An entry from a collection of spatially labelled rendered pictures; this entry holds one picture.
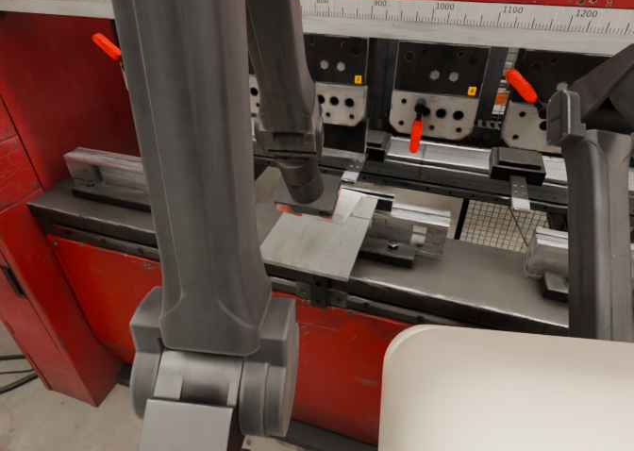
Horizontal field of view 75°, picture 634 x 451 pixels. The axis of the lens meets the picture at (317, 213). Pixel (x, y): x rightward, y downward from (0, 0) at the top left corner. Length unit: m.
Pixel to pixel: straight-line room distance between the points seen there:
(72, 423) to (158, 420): 1.63
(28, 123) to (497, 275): 1.24
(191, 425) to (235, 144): 0.17
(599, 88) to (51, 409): 1.93
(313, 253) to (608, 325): 0.45
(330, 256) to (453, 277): 0.31
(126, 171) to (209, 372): 0.98
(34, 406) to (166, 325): 1.77
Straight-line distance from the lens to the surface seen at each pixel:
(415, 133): 0.77
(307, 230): 0.82
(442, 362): 0.17
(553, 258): 0.98
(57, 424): 1.94
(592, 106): 0.60
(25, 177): 1.37
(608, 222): 0.58
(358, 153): 0.90
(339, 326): 1.03
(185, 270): 0.24
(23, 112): 1.34
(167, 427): 0.29
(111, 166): 1.25
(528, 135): 0.81
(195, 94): 0.19
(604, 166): 0.60
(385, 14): 0.77
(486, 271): 0.99
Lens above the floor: 1.50
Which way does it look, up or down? 35 degrees down
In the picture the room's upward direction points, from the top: straight up
